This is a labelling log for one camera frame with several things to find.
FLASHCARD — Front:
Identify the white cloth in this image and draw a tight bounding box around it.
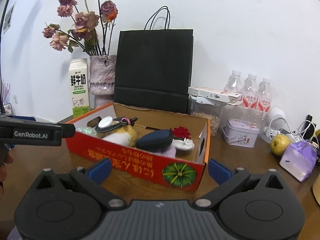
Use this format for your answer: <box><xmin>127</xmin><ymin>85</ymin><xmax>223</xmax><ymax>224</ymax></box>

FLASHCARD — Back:
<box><xmin>171</xmin><ymin>138</ymin><xmax>195</xmax><ymax>151</ymax></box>

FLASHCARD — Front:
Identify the yellow white plush toy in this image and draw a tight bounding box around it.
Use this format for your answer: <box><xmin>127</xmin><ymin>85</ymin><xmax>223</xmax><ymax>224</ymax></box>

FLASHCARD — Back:
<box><xmin>95</xmin><ymin>118</ymin><xmax>138</xmax><ymax>147</ymax></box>

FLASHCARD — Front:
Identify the white round lid jar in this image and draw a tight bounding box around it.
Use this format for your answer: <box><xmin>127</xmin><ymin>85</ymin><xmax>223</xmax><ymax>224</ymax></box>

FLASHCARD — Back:
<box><xmin>98</xmin><ymin>116</ymin><xmax>113</xmax><ymax>129</ymax></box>

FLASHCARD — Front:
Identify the black cable bundle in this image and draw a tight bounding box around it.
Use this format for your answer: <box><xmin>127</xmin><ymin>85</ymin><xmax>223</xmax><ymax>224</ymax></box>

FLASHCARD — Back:
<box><xmin>94</xmin><ymin>116</ymin><xmax>139</xmax><ymax>133</ymax></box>

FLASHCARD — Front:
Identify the purple fluffy cloth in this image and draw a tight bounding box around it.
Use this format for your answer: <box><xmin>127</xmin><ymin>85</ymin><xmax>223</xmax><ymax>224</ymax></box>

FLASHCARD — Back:
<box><xmin>153</xmin><ymin>145</ymin><xmax>176</xmax><ymax>158</ymax></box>

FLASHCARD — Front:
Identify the red fabric flower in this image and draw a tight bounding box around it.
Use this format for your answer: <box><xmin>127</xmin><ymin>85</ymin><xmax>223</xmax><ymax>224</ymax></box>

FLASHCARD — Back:
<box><xmin>171</xmin><ymin>126</ymin><xmax>190</xmax><ymax>140</ymax></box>

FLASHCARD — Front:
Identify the navy blue zip pouch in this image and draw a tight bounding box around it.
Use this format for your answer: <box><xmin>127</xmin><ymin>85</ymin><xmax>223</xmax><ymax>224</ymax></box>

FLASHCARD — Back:
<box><xmin>136</xmin><ymin>129</ymin><xmax>174</xmax><ymax>152</ymax></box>

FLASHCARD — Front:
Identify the person's left hand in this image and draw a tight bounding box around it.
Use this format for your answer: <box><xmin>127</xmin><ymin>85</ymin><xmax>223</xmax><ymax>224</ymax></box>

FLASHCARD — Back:
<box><xmin>0</xmin><ymin>153</ymin><xmax>14</xmax><ymax>196</ymax></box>

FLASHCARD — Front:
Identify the iridescent green packet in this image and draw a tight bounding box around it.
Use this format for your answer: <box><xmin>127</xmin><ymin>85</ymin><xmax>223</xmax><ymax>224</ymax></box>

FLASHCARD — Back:
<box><xmin>76</xmin><ymin>127</ymin><xmax>98</xmax><ymax>138</ymax></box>

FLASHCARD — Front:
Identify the lilac floral tin box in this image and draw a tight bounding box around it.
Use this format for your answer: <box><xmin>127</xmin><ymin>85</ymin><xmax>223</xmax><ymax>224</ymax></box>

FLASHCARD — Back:
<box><xmin>222</xmin><ymin>119</ymin><xmax>260</xmax><ymax>148</ymax></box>

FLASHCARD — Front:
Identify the red cardboard box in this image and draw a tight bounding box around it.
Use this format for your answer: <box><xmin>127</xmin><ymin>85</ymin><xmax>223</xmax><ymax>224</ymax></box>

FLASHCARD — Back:
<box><xmin>66</xmin><ymin>102</ymin><xmax>210</xmax><ymax>191</ymax></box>

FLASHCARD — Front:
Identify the clear seed storage jar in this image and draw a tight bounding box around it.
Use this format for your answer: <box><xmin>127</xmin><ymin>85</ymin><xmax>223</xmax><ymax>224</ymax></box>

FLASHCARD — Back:
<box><xmin>189</xmin><ymin>95</ymin><xmax>223</xmax><ymax>136</ymax></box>

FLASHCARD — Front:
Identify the yellow green apple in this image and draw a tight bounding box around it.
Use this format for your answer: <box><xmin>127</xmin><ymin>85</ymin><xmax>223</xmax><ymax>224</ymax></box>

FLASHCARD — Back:
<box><xmin>270</xmin><ymin>134</ymin><xmax>291</xmax><ymax>156</ymax></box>

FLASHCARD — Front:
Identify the white flat carton box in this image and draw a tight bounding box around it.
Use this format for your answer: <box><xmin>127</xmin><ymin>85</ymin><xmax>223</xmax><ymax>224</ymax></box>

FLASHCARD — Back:
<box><xmin>188</xmin><ymin>87</ymin><xmax>242</xmax><ymax>105</ymax></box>

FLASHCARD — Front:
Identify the purple tissue pack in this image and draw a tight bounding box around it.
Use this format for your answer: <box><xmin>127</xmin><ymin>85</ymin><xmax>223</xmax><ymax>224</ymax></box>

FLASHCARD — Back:
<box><xmin>279</xmin><ymin>140</ymin><xmax>317</xmax><ymax>182</ymax></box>

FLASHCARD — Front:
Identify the white small desk fan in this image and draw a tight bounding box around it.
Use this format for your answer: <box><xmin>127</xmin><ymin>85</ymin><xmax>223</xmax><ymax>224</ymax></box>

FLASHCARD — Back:
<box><xmin>260</xmin><ymin>107</ymin><xmax>285</xmax><ymax>143</ymax></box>

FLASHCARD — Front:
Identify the clear water bottle middle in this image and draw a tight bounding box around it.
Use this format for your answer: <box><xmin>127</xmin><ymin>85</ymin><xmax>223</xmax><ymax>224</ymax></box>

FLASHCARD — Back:
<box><xmin>240</xmin><ymin>73</ymin><xmax>258</xmax><ymax>109</ymax></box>

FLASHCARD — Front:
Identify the clear water bottle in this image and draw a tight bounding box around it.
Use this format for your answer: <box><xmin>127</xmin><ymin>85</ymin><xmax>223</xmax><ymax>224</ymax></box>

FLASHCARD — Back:
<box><xmin>224</xmin><ymin>70</ymin><xmax>242</xmax><ymax>93</ymax></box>
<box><xmin>257</xmin><ymin>78</ymin><xmax>272</xmax><ymax>112</ymax></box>
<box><xmin>240</xmin><ymin>73</ymin><xmax>258</xmax><ymax>109</ymax></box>

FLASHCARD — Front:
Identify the white green milk carton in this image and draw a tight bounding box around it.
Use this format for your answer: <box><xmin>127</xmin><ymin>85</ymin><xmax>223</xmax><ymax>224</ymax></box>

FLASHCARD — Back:
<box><xmin>68</xmin><ymin>58</ymin><xmax>91</xmax><ymax>118</ymax></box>

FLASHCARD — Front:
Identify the clear water bottle left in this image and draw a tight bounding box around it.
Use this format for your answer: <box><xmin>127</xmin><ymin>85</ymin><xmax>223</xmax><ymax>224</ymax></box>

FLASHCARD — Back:
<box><xmin>224</xmin><ymin>70</ymin><xmax>242</xmax><ymax>93</ymax></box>

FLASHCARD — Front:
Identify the clear water bottle right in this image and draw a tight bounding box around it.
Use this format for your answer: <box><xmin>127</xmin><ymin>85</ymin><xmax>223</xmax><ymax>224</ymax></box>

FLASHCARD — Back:
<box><xmin>257</xmin><ymin>78</ymin><xmax>272</xmax><ymax>112</ymax></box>

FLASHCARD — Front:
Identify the black charger adapter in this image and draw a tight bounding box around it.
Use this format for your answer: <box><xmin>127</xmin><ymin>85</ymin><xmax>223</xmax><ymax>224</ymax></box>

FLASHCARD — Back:
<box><xmin>303</xmin><ymin>114</ymin><xmax>316</xmax><ymax>140</ymax></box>

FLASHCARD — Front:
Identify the purple mottled vase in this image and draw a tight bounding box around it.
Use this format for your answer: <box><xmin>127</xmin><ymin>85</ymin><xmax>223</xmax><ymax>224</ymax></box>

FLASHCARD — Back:
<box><xmin>89</xmin><ymin>55</ymin><xmax>117</xmax><ymax>108</ymax></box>

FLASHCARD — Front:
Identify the black paper bag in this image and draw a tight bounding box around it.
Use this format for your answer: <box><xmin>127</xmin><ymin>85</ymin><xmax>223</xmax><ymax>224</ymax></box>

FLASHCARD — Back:
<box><xmin>114</xmin><ymin>11</ymin><xmax>194</xmax><ymax>114</ymax></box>

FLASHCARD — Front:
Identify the dried rose bouquet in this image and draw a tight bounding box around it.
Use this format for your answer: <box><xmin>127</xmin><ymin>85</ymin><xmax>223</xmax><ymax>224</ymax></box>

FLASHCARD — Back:
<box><xmin>42</xmin><ymin>0</ymin><xmax>118</xmax><ymax>56</ymax></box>

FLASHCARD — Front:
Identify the white charging cable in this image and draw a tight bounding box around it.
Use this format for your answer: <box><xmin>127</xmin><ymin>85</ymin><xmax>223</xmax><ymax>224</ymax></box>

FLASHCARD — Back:
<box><xmin>268</xmin><ymin>114</ymin><xmax>316</xmax><ymax>142</ymax></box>

